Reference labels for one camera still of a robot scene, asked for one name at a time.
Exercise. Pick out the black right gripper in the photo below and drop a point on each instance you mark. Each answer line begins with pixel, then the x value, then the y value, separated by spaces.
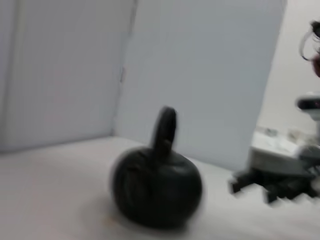
pixel 285 186

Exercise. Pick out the black round teapot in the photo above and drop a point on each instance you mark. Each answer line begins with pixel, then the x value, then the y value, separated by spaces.
pixel 155 187

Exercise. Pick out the glass carafe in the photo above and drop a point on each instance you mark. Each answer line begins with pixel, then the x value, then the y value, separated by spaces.
pixel 311 42

